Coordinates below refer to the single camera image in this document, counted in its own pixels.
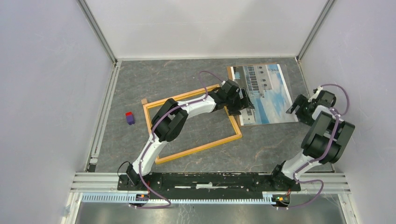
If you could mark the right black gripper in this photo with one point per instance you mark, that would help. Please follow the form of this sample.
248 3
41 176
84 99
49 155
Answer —
300 101

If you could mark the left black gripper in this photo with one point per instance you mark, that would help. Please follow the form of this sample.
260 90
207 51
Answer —
242 105

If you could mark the building and sky photo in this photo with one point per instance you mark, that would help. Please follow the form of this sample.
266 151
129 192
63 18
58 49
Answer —
281 97

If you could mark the wooden picture frame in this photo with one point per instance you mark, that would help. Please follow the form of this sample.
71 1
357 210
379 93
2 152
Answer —
158 160

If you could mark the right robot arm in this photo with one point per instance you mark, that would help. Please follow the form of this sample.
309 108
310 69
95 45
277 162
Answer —
324 143

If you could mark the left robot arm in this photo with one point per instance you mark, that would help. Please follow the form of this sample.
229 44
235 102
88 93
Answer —
168 123

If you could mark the brown backing board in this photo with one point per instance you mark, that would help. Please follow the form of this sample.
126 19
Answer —
258 83

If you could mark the small wooden cube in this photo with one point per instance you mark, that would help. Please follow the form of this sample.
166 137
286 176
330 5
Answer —
144 101

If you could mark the red and purple block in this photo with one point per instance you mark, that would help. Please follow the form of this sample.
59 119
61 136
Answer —
130 118

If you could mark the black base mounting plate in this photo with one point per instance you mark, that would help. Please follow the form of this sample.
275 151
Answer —
215 185

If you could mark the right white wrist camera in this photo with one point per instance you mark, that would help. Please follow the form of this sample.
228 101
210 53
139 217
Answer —
317 91

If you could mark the aluminium rail frame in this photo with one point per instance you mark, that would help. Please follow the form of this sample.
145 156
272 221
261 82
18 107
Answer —
116 188

